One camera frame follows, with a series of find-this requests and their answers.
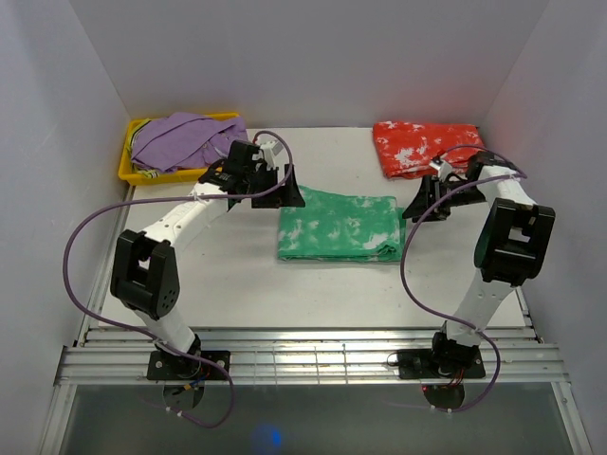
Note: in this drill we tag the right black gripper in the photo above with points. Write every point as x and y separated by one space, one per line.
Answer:
423 201

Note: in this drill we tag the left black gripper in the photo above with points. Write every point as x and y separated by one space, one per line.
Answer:
290 196

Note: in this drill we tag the green tie-dye trousers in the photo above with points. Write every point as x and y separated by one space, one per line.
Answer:
333 227

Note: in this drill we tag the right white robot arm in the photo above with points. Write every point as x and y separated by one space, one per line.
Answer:
510 250

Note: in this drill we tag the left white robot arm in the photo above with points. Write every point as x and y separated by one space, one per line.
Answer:
145 277

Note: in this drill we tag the red tie-dye folded trousers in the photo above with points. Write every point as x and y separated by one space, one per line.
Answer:
405 149

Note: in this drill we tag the purple trousers in bin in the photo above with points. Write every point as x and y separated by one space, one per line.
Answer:
184 141

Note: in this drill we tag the yellow plastic bin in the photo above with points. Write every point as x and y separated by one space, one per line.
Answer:
135 176

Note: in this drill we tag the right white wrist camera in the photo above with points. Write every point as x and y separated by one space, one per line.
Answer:
442 167

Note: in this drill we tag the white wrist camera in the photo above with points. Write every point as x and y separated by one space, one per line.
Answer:
268 152
442 167

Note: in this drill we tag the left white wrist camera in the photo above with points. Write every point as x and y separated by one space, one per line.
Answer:
268 152

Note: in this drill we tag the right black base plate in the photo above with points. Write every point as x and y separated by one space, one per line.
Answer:
426 364

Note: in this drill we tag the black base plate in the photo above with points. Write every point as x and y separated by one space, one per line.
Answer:
163 366
426 364

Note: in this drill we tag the aluminium rail frame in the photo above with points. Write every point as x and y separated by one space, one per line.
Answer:
314 392

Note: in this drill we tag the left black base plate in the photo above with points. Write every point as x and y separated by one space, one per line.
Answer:
163 366

